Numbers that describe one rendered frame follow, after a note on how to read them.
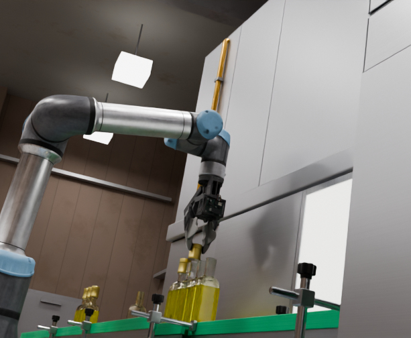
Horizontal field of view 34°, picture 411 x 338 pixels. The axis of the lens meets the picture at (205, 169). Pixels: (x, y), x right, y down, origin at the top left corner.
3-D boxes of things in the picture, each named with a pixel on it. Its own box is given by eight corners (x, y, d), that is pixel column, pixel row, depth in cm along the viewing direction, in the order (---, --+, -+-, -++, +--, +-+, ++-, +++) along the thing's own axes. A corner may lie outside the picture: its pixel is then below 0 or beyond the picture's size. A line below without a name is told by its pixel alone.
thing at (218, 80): (200, 215, 232) (231, 37, 256) (193, 213, 231) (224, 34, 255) (196, 216, 234) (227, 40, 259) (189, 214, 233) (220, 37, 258)
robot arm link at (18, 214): (-36, 300, 151) (39, 89, 169) (-42, 302, 164) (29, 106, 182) (16, 314, 155) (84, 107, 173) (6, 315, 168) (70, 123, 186)
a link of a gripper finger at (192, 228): (187, 243, 180) (198, 213, 184) (178, 246, 185) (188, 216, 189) (197, 248, 181) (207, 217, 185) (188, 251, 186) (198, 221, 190)
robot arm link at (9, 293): (-30, 300, 140) (-10, 239, 144) (-36, 302, 152) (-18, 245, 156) (25, 314, 144) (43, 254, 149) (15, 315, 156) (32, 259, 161)
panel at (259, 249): (429, 322, 119) (437, 147, 130) (416, 318, 118) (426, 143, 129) (210, 334, 197) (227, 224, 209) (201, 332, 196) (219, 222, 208)
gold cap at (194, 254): (202, 260, 185) (204, 245, 186) (190, 257, 184) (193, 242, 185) (196, 261, 188) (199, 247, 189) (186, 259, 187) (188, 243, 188)
